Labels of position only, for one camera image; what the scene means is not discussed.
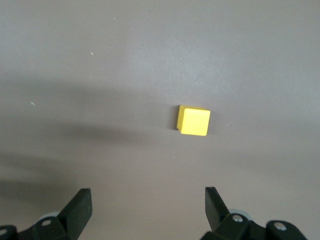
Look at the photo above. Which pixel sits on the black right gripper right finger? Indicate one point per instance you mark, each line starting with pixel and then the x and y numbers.
pixel 213 207

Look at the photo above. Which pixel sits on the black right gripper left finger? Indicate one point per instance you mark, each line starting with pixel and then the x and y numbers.
pixel 78 207

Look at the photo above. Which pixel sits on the yellow cube block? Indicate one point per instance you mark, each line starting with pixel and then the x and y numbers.
pixel 195 122

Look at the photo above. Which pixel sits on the brown table mat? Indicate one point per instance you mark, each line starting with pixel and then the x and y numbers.
pixel 100 75

